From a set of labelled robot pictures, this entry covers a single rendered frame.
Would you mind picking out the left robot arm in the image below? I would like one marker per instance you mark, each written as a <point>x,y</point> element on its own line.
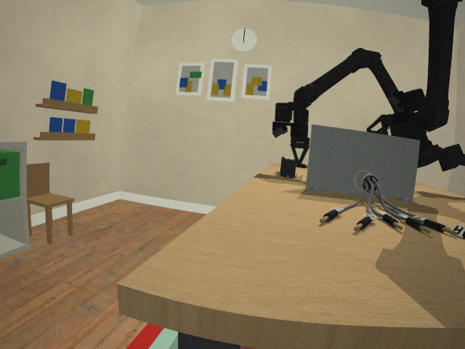
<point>433,109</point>

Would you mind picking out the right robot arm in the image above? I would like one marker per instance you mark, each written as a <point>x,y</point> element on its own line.
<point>311,92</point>

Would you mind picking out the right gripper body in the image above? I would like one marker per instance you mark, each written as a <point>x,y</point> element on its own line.
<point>304,133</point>

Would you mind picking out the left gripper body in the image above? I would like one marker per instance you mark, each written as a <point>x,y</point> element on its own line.
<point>397,129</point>

